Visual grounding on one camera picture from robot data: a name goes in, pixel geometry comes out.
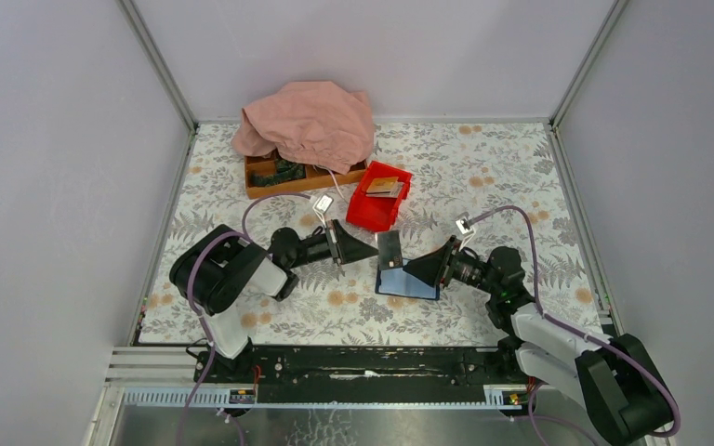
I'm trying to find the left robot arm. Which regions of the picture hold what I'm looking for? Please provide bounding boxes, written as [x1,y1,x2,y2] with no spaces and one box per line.
[168,219,378,382]

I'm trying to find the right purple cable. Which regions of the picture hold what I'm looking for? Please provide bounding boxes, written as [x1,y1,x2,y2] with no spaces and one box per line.
[468,205,682,446]

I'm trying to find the grey card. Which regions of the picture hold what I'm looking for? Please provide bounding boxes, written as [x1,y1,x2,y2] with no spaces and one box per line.
[376,230,403,271]

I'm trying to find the white drawstring cord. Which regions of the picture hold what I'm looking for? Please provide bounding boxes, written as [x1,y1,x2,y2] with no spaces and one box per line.
[325,167,347,202]

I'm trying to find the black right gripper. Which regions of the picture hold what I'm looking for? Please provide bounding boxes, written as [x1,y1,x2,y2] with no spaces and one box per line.
[403,235,500,296]

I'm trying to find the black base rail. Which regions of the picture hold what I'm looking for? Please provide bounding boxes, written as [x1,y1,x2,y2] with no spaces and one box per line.
[193,345,539,405]

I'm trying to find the red plastic bin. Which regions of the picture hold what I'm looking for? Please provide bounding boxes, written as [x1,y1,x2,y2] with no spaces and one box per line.
[346,161,413,232]

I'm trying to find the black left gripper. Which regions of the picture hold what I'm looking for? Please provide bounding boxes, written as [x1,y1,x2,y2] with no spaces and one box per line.
[286,217,377,270]

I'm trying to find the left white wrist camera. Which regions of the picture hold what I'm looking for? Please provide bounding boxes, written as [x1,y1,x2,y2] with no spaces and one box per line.
[310,193,335,227]

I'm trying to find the navy blue card holder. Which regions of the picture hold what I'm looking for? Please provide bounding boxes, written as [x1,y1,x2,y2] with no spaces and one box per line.
[375,266,441,301]

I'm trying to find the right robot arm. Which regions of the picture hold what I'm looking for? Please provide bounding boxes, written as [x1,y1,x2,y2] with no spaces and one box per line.
[403,237,681,445]

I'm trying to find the pink cloth garment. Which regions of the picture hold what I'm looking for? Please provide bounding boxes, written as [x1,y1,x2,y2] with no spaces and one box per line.
[231,81,375,174]

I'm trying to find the wooden tray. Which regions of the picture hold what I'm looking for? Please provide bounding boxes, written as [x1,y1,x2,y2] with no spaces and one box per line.
[244,151,367,199]

